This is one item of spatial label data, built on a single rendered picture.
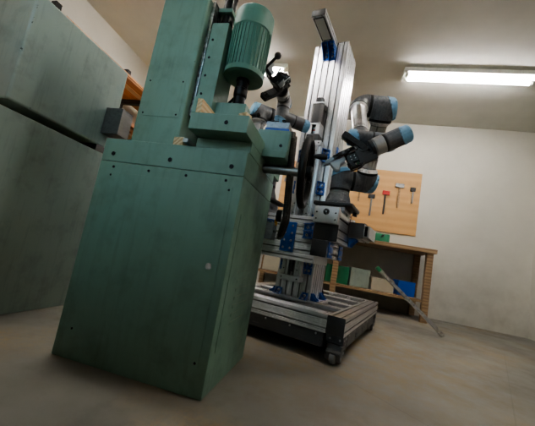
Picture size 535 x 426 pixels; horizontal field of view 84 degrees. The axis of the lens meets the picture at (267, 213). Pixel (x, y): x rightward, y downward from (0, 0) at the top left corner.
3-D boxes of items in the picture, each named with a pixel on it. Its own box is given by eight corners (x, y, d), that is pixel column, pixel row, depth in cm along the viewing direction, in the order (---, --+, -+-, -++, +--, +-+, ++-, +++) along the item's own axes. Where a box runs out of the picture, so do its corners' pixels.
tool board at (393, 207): (416, 236, 409) (423, 173, 421) (275, 215, 455) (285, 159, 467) (415, 236, 414) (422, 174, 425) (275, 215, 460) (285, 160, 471)
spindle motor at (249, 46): (257, 68, 120) (270, 0, 124) (216, 67, 124) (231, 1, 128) (266, 92, 137) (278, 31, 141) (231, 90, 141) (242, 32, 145)
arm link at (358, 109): (349, 89, 162) (350, 128, 126) (370, 90, 160) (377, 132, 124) (345, 109, 169) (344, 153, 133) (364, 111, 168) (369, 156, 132)
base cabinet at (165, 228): (200, 402, 90) (244, 176, 99) (48, 354, 103) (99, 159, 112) (243, 357, 133) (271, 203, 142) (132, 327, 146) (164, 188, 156)
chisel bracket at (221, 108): (242, 122, 123) (246, 103, 125) (211, 120, 127) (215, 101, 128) (247, 130, 131) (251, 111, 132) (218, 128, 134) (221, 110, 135)
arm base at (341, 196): (328, 207, 187) (330, 192, 188) (352, 210, 179) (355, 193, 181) (321, 202, 173) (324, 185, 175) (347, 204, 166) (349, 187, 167)
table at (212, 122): (275, 134, 93) (277, 117, 94) (187, 128, 100) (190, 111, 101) (297, 184, 151) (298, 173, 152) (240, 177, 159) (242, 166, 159)
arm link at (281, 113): (294, 128, 169) (297, 110, 170) (276, 121, 164) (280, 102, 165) (287, 132, 176) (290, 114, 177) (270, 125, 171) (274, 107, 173)
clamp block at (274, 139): (286, 152, 116) (291, 130, 117) (253, 149, 119) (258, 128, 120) (292, 164, 130) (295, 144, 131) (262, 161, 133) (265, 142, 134)
